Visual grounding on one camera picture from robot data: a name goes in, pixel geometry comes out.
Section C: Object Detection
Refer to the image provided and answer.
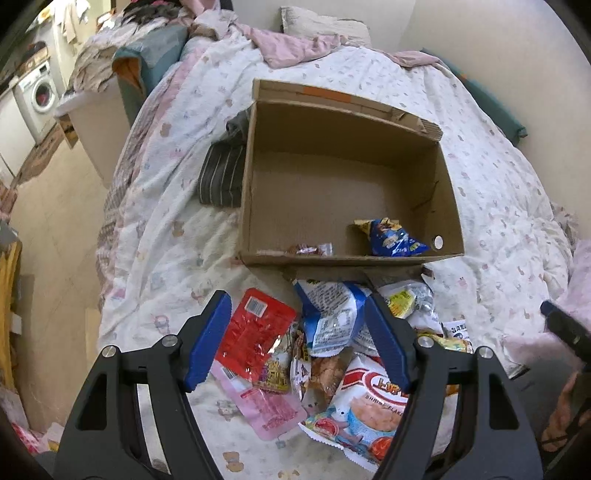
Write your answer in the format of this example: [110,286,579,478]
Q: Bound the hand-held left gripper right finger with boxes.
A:
[364,292,546,480]

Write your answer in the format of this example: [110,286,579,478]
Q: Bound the shrimp picture snack bag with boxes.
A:
[299,353,416,474]

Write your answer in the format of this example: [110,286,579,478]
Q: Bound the small brown carton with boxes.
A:
[58,113,79,148]

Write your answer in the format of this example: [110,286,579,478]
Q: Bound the dark grey folded cloth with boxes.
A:
[226,111,252,147]

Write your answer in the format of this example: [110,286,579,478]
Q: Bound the white packet blue label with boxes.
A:
[442,318,472,342]

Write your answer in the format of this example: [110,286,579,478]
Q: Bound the beige floral cloth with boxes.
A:
[69,32,134,93]

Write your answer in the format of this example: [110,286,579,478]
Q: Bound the pink fleece cloth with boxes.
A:
[503,237,591,374]

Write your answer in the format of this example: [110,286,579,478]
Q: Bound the yellow cloth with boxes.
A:
[0,240,24,393]

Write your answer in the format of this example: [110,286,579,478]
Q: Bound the dark blue snack bag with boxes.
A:
[353,217,432,258]

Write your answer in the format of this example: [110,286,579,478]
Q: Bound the yellow white snack packet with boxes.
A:
[379,281,441,333]

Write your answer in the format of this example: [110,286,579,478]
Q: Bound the yellow purple snack packet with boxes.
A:
[252,323,301,395]

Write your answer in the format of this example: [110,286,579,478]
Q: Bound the brown floor mat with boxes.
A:
[18,124,65,181]

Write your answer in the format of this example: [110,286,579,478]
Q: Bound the white cabinet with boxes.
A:
[0,88,35,181]

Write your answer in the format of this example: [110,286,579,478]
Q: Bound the red snack packet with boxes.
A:
[213,288,298,384]

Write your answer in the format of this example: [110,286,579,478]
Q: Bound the brown cardboard box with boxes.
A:
[238,78,466,282]

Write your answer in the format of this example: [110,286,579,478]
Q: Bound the brown orange snack packet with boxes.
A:
[300,346,354,411]

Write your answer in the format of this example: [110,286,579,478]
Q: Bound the blue white snack packet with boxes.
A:
[293,279,372,358]

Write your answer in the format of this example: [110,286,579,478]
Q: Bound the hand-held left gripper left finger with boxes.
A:
[54,290,241,480]

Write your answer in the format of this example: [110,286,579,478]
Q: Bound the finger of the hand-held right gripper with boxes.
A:
[540,300,591,365]

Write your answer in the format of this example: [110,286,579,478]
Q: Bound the dark clothes pile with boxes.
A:
[124,0,185,24]

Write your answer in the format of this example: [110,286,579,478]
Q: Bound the person's right hand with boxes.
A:
[542,369,585,448]

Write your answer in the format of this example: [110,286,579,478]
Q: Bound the beige pillow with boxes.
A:
[281,6,372,47]

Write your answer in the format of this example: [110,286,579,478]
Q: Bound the white washing machine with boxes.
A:
[13,62,63,144]

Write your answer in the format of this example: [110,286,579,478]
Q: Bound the pink snack packet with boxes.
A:
[210,360,308,441]

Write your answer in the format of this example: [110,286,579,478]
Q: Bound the pink blanket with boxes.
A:
[185,0,444,70]

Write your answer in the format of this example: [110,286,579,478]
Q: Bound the teal cushion orange lining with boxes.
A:
[112,23,190,125]

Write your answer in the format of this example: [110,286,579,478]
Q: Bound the teal mattress pad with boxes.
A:
[431,48,528,139]

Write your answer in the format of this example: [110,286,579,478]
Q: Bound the hanging white clothes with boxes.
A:
[60,0,93,42]

